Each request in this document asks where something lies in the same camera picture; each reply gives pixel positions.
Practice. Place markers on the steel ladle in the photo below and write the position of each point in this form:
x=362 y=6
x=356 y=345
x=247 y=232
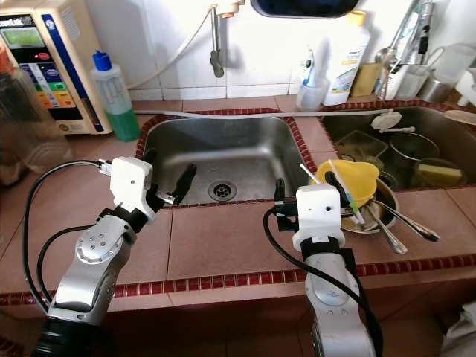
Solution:
x=384 y=56

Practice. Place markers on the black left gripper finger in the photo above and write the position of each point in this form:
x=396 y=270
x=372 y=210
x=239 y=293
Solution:
x=184 y=182
x=149 y=154

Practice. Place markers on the white sink plug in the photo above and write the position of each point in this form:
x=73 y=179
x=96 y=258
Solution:
x=385 y=120

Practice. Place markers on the yellow plastic bowl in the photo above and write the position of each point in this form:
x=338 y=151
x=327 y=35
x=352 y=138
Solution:
x=361 y=177

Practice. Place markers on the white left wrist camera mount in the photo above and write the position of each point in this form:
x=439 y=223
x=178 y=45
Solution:
x=132 y=186

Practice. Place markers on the pale wooden spatula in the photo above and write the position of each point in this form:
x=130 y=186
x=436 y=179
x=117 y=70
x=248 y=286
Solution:
x=461 y=117

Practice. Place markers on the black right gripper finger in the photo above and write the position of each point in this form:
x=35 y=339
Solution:
x=346 y=186
x=280 y=195

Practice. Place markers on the round steel pot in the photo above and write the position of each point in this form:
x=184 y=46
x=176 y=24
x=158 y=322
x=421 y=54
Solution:
x=413 y=152

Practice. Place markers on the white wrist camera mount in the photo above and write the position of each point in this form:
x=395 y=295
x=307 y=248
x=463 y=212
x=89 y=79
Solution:
x=318 y=212
x=132 y=186

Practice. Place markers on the steel cup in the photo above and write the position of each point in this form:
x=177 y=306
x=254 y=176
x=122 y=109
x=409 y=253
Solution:
x=435 y=91

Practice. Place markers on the white detergent bottle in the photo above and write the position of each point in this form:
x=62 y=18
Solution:
x=346 y=67

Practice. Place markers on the white teal green plastic stick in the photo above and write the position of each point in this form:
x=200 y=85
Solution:
x=335 y=171

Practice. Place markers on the square glass dish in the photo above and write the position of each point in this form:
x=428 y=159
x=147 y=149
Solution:
x=361 y=145

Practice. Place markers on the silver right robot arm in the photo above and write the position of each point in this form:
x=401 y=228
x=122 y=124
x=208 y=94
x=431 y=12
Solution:
x=335 y=305

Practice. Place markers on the white cloth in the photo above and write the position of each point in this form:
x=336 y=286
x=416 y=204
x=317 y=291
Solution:
x=461 y=335

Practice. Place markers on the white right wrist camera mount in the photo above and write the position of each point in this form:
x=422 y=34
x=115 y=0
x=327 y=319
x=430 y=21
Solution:
x=318 y=212

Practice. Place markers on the black rounded wall fixture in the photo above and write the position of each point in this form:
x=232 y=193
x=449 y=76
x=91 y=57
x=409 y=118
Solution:
x=305 y=7

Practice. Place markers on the grey wall tap spout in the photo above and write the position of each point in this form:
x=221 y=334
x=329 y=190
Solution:
x=217 y=59

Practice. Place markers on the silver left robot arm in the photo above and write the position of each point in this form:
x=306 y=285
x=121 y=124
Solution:
x=97 y=275

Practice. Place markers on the white dish rack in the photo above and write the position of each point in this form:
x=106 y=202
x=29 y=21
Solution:
x=468 y=85

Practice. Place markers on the steel sink basin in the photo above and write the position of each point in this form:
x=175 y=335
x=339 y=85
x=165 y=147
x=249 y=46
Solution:
x=230 y=149
x=446 y=130

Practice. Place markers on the translucent plastic brush cup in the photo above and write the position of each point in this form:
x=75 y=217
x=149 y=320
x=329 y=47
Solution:
x=311 y=97

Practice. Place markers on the yellow green sponge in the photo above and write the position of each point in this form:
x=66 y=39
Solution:
x=439 y=175

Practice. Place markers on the white flexible tube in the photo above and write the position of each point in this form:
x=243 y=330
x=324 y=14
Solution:
x=149 y=76

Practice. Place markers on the chrome sink faucet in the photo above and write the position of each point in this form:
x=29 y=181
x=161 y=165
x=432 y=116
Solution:
x=420 y=37

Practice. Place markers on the clear jar orange lid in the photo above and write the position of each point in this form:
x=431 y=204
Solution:
x=44 y=134

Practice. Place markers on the beige water ionizer appliance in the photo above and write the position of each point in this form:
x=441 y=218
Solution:
x=71 y=89

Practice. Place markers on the green soap bottle blue cap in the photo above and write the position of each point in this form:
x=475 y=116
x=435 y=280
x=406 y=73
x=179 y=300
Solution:
x=119 y=123

